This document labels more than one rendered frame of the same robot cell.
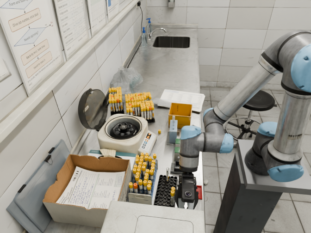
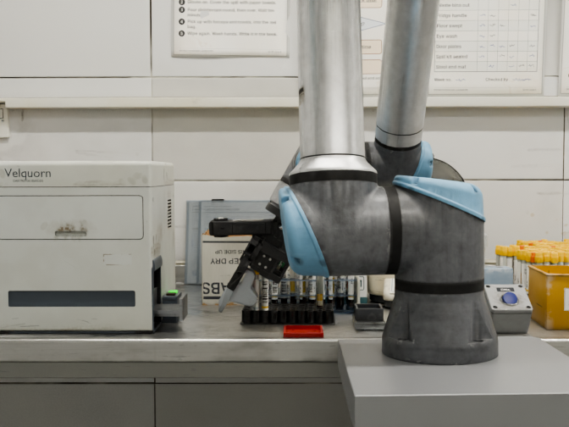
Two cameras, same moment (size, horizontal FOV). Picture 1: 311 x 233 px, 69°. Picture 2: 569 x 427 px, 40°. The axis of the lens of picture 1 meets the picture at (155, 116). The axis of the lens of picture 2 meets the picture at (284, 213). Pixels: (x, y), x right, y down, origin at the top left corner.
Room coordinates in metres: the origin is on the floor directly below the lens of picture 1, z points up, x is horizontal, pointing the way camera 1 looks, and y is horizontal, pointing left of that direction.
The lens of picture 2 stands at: (0.38, -1.48, 1.15)
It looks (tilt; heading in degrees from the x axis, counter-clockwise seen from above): 3 degrees down; 82
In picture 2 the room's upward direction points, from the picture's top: straight up
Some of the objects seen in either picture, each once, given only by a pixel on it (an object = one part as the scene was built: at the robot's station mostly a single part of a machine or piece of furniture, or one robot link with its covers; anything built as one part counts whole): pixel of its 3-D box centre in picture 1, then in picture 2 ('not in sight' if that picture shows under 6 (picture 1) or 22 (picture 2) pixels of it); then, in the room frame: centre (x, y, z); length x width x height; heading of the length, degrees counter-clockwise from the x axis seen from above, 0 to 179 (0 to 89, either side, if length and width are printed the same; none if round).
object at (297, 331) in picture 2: (194, 191); (303, 331); (0.60, -0.17, 0.88); 0.07 x 0.07 x 0.01; 81
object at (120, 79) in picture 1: (121, 82); not in sight; (1.47, 0.25, 0.97); 0.26 x 0.17 x 0.19; 12
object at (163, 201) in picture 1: (166, 186); (288, 291); (0.60, -0.04, 0.93); 0.17 x 0.09 x 0.11; 169
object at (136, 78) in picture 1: (130, 75); not in sight; (1.64, 0.19, 0.94); 0.20 x 0.17 x 0.14; 143
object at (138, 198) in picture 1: (144, 180); (307, 292); (0.65, 0.06, 0.91); 0.20 x 0.10 x 0.07; 171
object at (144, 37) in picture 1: (144, 36); not in sight; (2.48, 0.10, 0.97); 0.08 x 0.07 x 0.20; 175
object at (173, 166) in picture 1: (180, 167); (368, 315); (0.73, -0.11, 0.89); 0.09 x 0.05 x 0.04; 80
